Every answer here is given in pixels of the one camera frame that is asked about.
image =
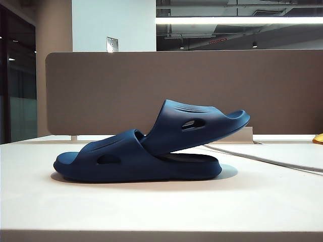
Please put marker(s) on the blue rubber slipper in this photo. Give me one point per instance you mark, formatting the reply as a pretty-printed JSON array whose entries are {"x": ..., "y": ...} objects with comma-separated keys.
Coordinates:
[
  {"x": 138, "y": 166},
  {"x": 171, "y": 133}
]

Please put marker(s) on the brown desk partition panel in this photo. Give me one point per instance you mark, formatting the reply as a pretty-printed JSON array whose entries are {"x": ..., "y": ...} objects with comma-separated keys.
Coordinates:
[{"x": 101, "y": 88}]

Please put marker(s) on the white partition foot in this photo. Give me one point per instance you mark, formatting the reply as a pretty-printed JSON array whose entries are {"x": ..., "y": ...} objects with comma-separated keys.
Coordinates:
[{"x": 74, "y": 137}]

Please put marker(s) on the red led sign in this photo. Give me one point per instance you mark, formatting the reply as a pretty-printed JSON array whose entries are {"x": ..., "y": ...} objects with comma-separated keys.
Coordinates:
[{"x": 217, "y": 40}]

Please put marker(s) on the white ceiling light strip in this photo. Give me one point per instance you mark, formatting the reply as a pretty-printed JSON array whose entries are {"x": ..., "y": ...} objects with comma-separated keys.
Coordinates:
[{"x": 239, "y": 20}]

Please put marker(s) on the yellow object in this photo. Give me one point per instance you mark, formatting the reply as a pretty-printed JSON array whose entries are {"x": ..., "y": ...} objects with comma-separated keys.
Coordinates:
[{"x": 318, "y": 139}]

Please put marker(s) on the silver wall switch plate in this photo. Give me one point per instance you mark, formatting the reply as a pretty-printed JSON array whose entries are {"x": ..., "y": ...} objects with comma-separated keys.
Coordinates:
[{"x": 112, "y": 44}]

